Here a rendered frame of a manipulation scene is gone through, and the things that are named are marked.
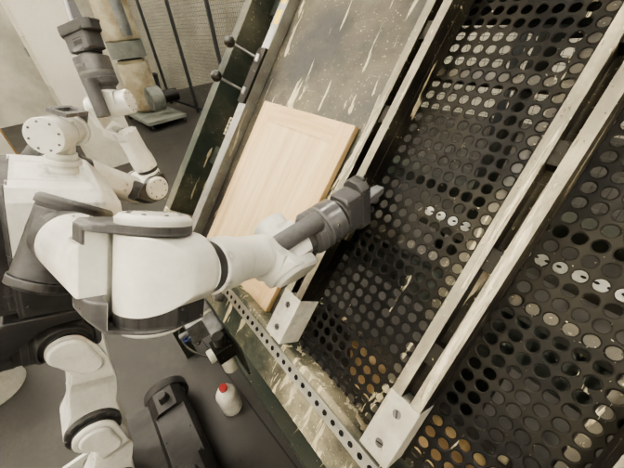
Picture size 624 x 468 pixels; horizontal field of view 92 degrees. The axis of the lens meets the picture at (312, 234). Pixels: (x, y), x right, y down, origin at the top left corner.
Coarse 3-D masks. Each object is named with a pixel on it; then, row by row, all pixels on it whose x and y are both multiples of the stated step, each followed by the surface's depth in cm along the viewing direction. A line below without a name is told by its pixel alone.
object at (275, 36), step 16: (288, 0) 102; (288, 16) 104; (272, 32) 105; (272, 48) 105; (272, 64) 108; (256, 80) 107; (256, 96) 109; (240, 112) 109; (240, 128) 111; (224, 144) 113; (224, 160) 112; (224, 176) 115; (208, 192) 114; (208, 208) 117
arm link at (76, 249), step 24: (72, 216) 40; (120, 216) 30; (144, 216) 30; (168, 216) 31; (48, 240) 36; (72, 240) 32; (96, 240) 31; (48, 264) 34; (72, 264) 30; (96, 264) 31; (72, 288) 31; (96, 288) 32; (96, 312) 30; (144, 336) 31
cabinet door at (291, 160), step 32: (256, 128) 105; (288, 128) 94; (320, 128) 84; (352, 128) 77; (256, 160) 102; (288, 160) 91; (320, 160) 82; (256, 192) 99; (288, 192) 89; (320, 192) 80; (224, 224) 108; (256, 224) 96; (256, 288) 90
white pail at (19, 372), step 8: (16, 368) 167; (0, 376) 157; (8, 376) 161; (16, 376) 166; (24, 376) 171; (0, 384) 158; (8, 384) 162; (16, 384) 165; (0, 392) 158; (8, 392) 162; (0, 400) 160
